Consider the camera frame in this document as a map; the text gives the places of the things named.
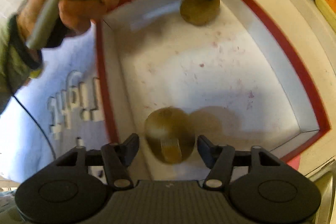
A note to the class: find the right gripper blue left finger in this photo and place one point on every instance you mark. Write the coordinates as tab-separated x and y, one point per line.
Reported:
129	149

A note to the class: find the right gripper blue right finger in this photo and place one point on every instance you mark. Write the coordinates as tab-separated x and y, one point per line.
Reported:
207	151

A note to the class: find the plain brown kiwi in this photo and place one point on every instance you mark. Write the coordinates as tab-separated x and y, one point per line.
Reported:
199	12

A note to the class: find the kiwi with yellow sticker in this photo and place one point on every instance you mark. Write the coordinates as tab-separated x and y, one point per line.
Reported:
170	135

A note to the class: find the green sleeve forearm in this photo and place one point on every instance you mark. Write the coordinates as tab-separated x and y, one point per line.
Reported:
17	62

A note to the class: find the light blue quilted mat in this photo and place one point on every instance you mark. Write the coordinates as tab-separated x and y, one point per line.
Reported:
46	115

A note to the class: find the red white cardboard box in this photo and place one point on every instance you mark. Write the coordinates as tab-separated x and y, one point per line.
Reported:
256	75

